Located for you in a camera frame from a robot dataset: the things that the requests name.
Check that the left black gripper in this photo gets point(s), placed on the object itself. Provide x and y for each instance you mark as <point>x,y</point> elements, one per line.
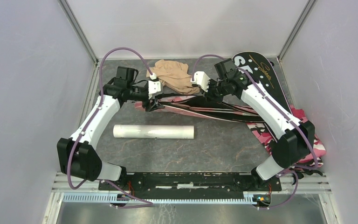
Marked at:
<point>153,106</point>

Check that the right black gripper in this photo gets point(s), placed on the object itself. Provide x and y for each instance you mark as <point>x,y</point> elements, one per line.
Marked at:
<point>209,95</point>

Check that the pink SPORT racket bag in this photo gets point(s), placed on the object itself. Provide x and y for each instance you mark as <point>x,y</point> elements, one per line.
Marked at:
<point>198,106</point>

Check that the white shuttlecock tube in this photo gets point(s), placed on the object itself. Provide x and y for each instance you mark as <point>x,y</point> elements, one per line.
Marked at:
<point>153,132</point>

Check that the black SPORT racket bag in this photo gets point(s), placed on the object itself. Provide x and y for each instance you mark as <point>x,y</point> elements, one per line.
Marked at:
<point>262,69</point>

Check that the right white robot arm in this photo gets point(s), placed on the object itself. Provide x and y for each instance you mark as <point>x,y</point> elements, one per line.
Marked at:
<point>294,138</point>

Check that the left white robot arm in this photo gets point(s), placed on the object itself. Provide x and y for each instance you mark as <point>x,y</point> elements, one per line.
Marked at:
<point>77,154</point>

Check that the beige cloth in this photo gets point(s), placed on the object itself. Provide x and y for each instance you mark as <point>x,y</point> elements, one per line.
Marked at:
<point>174,75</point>

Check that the pink camouflage cloth bag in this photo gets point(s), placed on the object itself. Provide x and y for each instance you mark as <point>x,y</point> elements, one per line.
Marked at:
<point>264,135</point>

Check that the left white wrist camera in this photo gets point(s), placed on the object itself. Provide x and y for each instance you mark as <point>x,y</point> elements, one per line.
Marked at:
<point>154,88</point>

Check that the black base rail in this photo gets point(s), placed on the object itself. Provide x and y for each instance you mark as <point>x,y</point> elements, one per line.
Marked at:
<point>194,185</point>

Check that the white toothed cable duct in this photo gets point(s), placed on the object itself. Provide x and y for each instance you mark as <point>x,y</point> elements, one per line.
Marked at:
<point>122,199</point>

